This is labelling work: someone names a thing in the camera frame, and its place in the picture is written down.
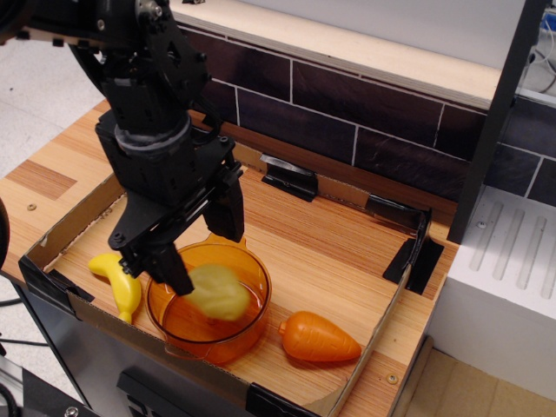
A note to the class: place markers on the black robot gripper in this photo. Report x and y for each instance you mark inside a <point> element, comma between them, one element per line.
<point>170,184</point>

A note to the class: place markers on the yellow plastic toy potato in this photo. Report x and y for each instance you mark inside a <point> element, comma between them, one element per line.
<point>218,293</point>

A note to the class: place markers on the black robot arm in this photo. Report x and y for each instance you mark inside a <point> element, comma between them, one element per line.
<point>161,137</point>

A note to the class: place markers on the orange transparent plastic pot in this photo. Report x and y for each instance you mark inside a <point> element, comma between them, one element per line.
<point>187,332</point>

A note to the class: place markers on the cardboard fence with black tape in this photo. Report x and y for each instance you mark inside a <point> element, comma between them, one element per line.
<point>321,256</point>

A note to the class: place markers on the yellow plastic toy banana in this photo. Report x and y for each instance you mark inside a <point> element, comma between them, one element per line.
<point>126,290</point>

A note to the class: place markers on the orange plastic toy carrot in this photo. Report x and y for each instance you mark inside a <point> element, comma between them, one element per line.
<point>308,336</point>

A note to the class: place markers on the grey toy kitchen cabinet front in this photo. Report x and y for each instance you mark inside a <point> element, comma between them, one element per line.
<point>107,361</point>

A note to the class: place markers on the wooden shelf with dark posts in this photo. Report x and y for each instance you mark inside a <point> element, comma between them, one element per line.
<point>429,129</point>

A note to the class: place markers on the white toy sink drainboard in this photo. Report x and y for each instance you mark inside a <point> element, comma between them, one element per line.
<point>496,311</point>

